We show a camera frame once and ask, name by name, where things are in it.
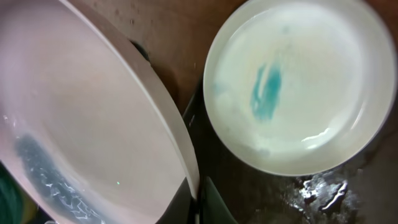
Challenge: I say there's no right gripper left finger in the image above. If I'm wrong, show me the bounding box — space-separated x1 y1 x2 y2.
156 179 196 224

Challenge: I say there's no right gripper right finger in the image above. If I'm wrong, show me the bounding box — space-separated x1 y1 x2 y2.
200 177 238 224

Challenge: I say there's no white plate blue dots stain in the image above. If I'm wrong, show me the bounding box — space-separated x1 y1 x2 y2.
1 0 200 223

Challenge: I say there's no white plate long blue stain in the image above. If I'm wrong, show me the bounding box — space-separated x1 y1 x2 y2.
203 0 397 176

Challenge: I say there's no green and yellow sponge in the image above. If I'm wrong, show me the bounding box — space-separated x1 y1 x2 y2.
1 164 38 224

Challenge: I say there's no brown serving tray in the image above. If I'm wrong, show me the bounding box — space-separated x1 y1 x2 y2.
129 39 398 224

